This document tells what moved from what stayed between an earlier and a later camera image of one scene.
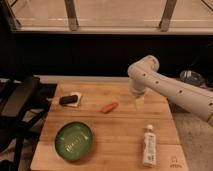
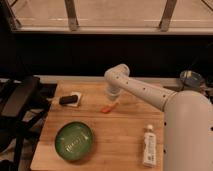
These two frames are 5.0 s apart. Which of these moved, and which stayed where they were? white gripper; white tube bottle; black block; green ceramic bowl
Moved: white gripper
Stayed: black block; white tube bottle; green ceramic bowl
